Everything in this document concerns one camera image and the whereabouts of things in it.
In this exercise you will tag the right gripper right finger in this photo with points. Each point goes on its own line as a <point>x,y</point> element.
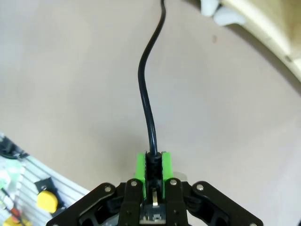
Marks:
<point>181,202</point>

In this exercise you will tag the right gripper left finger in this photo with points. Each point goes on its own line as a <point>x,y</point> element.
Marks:
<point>131,202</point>

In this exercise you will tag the black button box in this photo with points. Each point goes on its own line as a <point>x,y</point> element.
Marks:
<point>45,184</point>

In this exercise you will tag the long wooden shelf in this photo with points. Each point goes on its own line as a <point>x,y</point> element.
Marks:
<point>263,30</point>

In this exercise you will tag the white plastic shelf foot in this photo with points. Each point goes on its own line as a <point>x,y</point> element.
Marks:
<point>228,17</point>

